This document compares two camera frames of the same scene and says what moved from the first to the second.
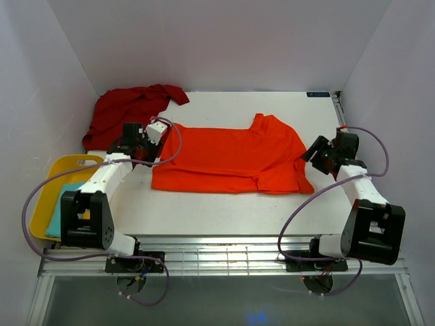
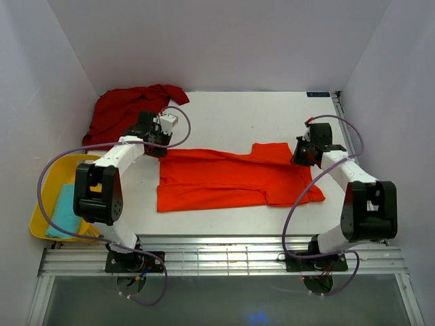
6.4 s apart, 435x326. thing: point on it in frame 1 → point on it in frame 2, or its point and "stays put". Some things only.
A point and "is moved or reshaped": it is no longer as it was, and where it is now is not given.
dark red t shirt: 126,105 stays put
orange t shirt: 262,159 is moved or reshaped
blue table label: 319,94 stays put
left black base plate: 135,265 stays put
